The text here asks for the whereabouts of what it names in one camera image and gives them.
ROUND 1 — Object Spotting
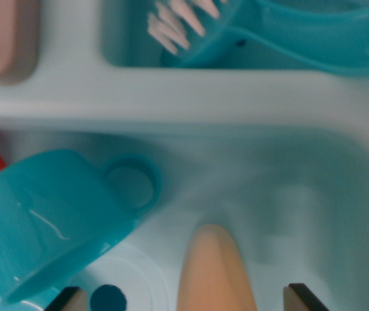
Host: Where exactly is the grey toy faucet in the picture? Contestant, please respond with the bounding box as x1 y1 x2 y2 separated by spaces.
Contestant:
0 0 40 86

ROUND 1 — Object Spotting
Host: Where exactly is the cream detergent bottle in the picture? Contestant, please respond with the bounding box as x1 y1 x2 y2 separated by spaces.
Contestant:
175 223 258 311

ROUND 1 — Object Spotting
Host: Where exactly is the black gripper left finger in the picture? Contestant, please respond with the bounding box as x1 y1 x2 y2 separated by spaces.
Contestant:
43 286 89 311

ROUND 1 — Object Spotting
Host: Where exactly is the teal dish brush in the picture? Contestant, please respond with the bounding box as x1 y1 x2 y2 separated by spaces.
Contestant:
146 0 369 77

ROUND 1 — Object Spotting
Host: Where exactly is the light blue toy sink unit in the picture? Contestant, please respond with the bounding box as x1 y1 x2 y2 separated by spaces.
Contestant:
0 0 369 311

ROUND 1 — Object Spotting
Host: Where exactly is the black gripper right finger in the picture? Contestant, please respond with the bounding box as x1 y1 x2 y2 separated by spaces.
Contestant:
282 282 330 311

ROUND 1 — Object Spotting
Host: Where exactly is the teal toy mug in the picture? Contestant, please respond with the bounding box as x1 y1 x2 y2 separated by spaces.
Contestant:
0 148 163 304

